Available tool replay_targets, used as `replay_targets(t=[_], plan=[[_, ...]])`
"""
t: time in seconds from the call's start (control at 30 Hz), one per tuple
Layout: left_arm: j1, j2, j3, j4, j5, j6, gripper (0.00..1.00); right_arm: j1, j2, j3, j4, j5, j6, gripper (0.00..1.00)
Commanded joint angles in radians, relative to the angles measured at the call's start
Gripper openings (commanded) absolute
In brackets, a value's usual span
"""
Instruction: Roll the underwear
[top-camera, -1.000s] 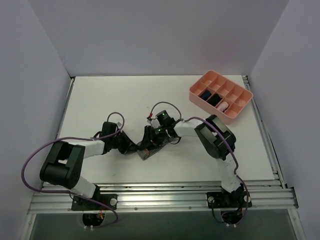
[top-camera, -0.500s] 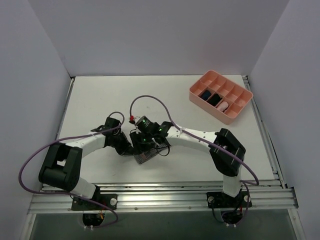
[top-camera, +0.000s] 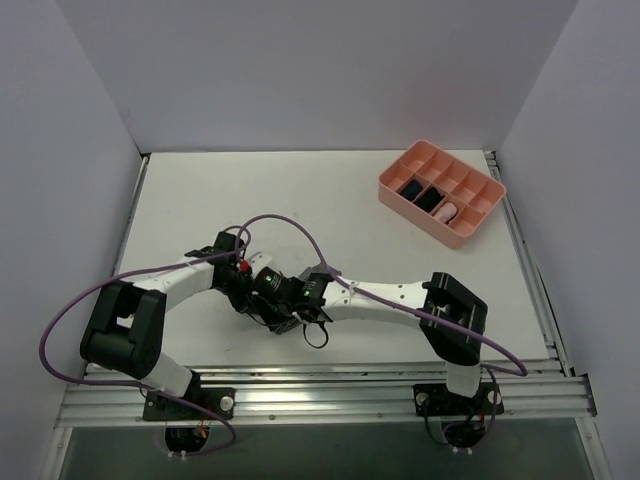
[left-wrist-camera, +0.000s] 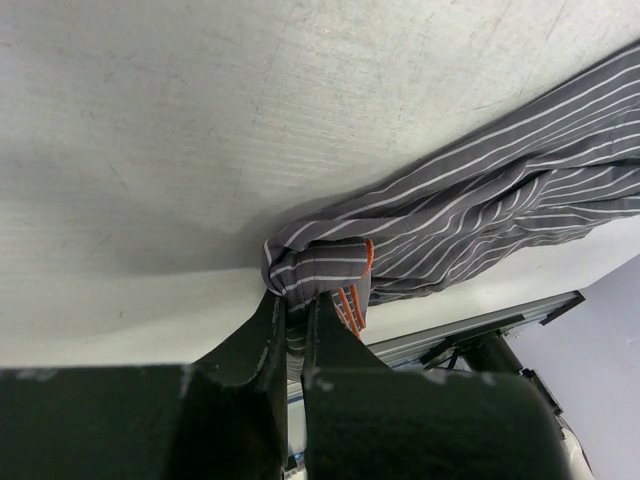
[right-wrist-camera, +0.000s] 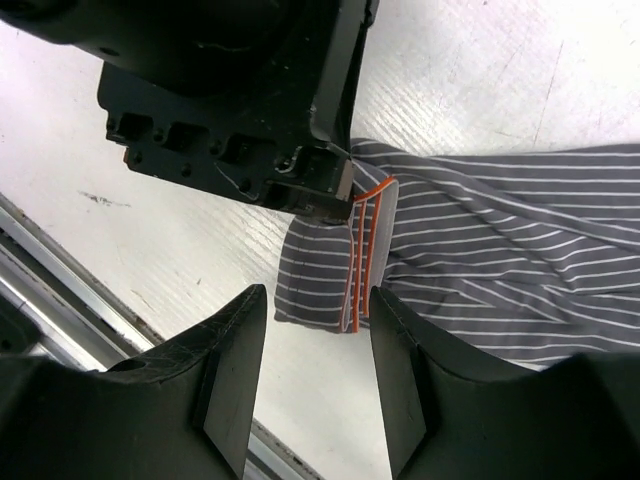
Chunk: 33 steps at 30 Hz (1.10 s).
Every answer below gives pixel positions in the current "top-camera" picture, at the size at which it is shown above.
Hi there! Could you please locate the grey striped underwear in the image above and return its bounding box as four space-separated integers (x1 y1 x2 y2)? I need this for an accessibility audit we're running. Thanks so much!
263 264 338 328

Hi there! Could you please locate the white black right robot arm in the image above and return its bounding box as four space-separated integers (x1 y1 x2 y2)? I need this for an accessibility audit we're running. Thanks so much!
246 252 488 413

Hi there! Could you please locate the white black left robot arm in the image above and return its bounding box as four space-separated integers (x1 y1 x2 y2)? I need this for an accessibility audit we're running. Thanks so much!
80 231 252 419

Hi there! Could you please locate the blue rolled cloth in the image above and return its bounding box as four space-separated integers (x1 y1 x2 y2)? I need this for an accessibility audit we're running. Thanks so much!
400 179 423 201

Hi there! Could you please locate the black rolled cloth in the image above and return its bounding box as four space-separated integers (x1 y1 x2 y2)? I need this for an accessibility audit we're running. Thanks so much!
414 186 445 213

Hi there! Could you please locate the pink rolled cloth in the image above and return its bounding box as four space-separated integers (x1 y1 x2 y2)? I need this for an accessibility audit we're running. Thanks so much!
433 202 458 224

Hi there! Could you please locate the pink compartment tray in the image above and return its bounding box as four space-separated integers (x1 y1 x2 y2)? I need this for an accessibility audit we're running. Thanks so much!
378 140 506 250

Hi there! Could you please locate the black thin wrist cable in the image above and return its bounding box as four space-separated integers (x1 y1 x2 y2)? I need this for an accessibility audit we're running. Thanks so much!
301 321 330 351

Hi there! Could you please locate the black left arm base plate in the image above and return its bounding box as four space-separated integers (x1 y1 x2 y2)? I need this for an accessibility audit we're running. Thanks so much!
142 387 236 422

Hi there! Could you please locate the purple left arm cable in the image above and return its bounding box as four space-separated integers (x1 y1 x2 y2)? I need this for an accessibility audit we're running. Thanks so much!
39 230 246 457

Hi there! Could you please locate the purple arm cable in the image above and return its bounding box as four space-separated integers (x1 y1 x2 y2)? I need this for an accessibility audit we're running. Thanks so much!
237 214 529 451
39 230 246 457

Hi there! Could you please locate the aluminium frame rail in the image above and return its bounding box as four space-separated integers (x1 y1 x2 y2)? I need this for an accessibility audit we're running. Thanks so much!
56 360 597 428

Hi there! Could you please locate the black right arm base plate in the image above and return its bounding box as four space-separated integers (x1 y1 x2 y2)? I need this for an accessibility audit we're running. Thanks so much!
412 382 505 417

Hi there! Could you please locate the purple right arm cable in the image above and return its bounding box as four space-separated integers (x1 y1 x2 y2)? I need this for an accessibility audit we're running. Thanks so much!
237 214 529 451

